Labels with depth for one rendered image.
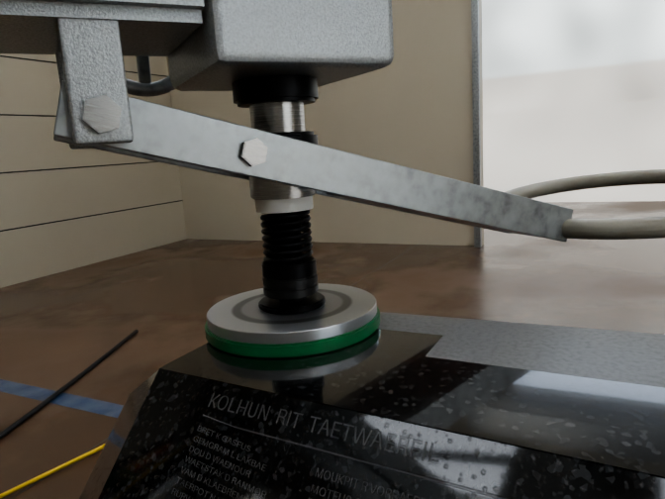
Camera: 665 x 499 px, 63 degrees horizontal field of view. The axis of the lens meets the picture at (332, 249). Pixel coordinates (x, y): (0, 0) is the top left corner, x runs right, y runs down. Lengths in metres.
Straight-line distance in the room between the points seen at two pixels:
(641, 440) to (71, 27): 0.55
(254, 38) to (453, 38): 4.99
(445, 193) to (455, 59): 4.78
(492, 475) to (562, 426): 0.07
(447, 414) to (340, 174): 0.30
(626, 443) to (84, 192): 5.86
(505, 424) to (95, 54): 0.46
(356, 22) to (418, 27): 5.02
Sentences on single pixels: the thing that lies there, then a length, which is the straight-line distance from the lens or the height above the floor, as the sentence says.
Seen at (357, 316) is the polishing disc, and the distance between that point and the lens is 0.62.
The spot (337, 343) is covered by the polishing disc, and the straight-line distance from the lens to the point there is 0.60.
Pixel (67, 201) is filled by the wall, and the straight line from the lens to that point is 5.97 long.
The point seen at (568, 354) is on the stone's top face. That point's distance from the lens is 0.60.
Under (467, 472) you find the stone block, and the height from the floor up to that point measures 0.80.
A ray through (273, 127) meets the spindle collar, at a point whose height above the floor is 1.07.
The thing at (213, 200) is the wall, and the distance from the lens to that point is 6.79.
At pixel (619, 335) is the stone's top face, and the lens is 0.67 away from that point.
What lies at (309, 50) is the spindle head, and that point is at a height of 1.14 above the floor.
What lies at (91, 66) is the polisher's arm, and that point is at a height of 1.12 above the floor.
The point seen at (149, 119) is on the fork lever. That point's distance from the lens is 0.56.
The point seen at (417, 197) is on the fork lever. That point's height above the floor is 0.97.
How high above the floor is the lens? 1.04
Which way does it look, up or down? 11 degrees down
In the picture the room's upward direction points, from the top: 4 degrees counter-clockwise
